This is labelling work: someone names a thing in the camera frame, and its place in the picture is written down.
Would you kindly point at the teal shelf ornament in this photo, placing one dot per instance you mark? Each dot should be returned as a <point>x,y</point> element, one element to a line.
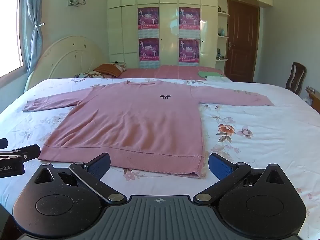
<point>221,31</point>

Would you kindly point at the purple wall poster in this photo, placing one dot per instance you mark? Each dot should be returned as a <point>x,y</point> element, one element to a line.
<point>148,21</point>
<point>149,52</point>
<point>189,52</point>
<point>189,21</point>

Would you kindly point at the white floral bed sheet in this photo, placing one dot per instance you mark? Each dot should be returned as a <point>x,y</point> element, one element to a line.
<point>255,155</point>

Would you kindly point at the white folded cloth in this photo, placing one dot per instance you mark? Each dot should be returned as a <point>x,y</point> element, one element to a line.
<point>220,78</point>

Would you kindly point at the cream corner shelves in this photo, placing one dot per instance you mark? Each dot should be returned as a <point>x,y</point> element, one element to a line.
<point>222,38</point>

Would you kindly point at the brown wooden furniture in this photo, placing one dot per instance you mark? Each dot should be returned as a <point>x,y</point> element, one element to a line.
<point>313,97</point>

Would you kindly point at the orange pillow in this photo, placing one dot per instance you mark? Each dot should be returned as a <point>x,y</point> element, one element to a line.
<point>107,70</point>

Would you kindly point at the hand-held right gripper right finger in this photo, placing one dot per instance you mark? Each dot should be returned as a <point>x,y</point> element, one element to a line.
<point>220,166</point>

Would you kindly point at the pink checked bed cover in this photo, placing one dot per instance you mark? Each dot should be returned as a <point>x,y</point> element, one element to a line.
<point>170,72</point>

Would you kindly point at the window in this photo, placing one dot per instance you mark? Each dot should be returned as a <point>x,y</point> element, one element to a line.
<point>10,30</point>

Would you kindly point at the dark shelf bottles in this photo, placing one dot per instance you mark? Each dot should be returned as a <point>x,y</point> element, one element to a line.
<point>219,54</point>

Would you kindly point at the cream round headboard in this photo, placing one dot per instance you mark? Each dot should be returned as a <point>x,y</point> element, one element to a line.
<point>67,60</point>

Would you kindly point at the blue curtain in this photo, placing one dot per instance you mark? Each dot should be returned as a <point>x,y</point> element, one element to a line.
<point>33,42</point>

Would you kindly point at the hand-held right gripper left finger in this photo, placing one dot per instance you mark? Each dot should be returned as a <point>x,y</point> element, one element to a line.
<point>99,165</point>

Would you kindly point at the dark shelf ornament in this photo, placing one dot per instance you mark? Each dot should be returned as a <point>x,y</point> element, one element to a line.
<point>221,9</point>

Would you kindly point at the green folded cloth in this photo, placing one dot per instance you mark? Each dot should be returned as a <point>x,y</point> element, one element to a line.
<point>208,74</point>

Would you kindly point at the brown wooden door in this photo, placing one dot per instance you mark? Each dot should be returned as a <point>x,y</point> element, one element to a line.
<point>241,42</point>

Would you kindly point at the pink long-sleeved sweater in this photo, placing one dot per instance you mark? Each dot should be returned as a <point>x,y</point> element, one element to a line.
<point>130,127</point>

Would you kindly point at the metal curtain tieback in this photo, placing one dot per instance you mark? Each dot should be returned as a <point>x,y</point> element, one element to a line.
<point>39,25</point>

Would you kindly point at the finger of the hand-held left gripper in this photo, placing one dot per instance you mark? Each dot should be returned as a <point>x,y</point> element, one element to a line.
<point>27,152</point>
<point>3,143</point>

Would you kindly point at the floral patterned pillow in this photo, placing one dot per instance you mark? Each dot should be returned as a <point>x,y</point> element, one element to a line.
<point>121,66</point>

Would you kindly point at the brown wooden chair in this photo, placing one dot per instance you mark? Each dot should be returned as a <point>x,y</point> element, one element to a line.
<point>296,77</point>

